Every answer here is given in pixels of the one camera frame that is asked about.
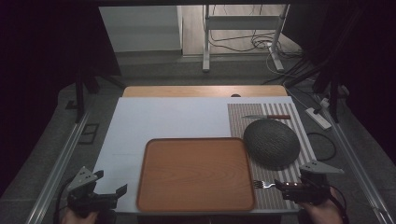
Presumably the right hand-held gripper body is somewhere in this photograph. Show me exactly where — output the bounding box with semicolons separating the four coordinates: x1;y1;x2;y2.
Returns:
298;160;346;207

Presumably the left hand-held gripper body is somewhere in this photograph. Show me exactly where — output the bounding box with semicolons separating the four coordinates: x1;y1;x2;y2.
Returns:
66;165;120;219

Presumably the silver fork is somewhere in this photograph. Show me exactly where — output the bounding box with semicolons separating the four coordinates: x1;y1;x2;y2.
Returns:
253;179;276;190

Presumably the person's left hand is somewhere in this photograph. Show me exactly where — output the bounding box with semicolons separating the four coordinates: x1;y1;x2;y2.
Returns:
60;207;101;224

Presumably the person's right hand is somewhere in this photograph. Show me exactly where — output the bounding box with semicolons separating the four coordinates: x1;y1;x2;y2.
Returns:
298;195;346;224

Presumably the dark ribbed bowl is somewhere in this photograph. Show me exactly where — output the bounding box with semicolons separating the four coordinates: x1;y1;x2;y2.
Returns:
243;119;302;168

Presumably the white power strip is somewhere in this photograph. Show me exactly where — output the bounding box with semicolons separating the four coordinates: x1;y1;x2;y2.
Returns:
304;106;332;131

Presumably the brown wooden tray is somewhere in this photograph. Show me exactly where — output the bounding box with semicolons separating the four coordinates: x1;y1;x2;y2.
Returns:
135;137;257;213

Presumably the striped placemat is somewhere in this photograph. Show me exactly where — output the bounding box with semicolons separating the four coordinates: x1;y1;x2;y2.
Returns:
226;102;318;211

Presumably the black metal stand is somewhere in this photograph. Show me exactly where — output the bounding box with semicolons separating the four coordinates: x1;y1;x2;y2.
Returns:
281;55;349;124
74;69;127;124

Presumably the white table board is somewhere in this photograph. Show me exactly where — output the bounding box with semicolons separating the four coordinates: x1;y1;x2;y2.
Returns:
92;95;301;215

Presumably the wooden table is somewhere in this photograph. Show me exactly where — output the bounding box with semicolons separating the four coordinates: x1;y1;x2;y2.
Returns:
122;85;289;98

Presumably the white cabinet panel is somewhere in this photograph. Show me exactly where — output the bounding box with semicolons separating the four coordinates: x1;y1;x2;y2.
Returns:
98;5;183;54

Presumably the right hand-held gripper cable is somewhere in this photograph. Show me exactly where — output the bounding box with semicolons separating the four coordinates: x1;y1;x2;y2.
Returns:
329;184;350;224

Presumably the hand-held gripper cable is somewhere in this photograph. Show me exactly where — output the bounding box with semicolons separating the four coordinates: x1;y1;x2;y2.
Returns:
53;175;78;224
329;184;350;224

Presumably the left hand-held gripper cable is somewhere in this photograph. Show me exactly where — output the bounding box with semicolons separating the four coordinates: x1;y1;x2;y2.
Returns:
53;175;78;224

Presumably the black looped cable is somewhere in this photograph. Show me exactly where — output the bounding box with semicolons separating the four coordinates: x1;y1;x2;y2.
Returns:
305;132;337;162

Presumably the aluminium rail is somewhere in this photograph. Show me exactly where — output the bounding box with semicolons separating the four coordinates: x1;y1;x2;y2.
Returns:
321;106;396;224
25;111;91;224

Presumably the knife with red-brown handle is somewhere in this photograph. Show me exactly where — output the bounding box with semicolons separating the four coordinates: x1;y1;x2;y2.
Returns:
241;114;291;120

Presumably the tangle of floor cables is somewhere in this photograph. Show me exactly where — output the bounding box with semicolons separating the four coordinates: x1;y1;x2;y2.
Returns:
207;4;304;77

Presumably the white metal table frame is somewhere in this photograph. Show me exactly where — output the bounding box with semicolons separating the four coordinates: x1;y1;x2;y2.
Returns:
202;4;291;74

